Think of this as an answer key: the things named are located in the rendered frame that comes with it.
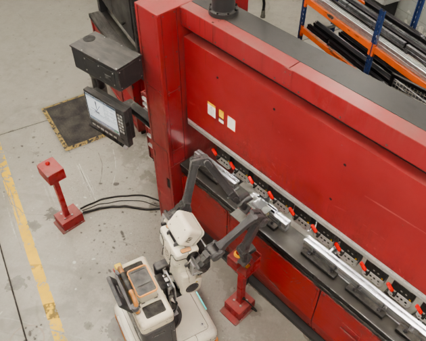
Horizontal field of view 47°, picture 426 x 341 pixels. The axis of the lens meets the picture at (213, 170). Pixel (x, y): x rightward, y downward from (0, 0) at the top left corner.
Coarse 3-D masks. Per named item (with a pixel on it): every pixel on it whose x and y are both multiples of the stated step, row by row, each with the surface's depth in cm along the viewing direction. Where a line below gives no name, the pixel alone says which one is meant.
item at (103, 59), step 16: (96, 32) 363; (80, 48) 349; (96, 48) 349; (112, 48) 349; (128, 48) 349; (80, 64) 359; (96, 64) 343; (112, 64) 335; (128, 64) 338; (96, 80) 376; (112, 80) 341; (128, 80) 345
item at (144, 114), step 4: (128, 100) 425; (132, 100) 425; (128, 104) 421; (132, 104) 421; (136, 104) 421; (132, 108) 418; (136, 108) 417; (140, 108) 418; (132, 112) 423; (136, 112) 423; (140, 112) 414; (144, 112) 414; (136, 116) 420; (140, 116) 420; (144, 116) 410; (148, 116) 410; (144, 120) 416; (148, 120) 407; (148, 124) 412
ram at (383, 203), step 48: (192, 48) 337; (192, 96) 369; (240, 96) 322; (288, 96) 292; (240, 144) 352; (288, 144) 309; (336, 144) 276; (288, 192) 336; (336, 192) 297; (384, 192) 266; (384, 240) 286
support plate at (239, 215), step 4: (252, 200) 374; (248, 204) 371; (252, 204) 371; (252, 208) 369; (264, 208) 369; (268, 208) 369; (232, 212) 366; (236, 212) 366; (240, 212) 366; (264, 212) 366; (232, 216) 365; (236, 216) 364; (240, 216) 364; (244, 216) 364; (240, 220) 361
